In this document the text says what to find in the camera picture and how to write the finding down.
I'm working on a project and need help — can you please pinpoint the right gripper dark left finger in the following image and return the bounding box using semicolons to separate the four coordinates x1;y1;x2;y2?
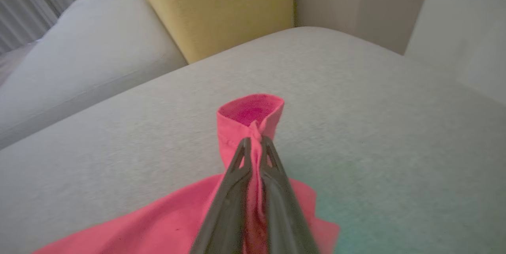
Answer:
190;137;254;254

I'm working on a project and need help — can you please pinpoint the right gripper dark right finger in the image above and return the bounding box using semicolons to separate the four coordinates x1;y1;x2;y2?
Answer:
259;136;321;254

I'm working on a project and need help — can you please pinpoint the red basketball jersey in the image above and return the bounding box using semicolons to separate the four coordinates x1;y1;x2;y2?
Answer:
34;93;340;254

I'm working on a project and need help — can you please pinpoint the grey sofa seat cushion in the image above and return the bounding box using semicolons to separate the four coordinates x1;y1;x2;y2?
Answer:
0;26;506;254

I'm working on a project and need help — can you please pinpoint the grey sofa back cushion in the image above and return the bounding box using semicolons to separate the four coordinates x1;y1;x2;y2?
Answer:
0;0;188;150

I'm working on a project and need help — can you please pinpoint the large yellow sofa cushion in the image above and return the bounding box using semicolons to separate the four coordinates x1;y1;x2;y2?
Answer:
130;0;295;64

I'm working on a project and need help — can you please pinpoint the pale grey sofa cushion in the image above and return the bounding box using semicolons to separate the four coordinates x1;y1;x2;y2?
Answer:
404;0;506;105

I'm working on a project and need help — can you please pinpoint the grey curtain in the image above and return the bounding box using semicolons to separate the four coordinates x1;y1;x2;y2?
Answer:
0;0;76;55

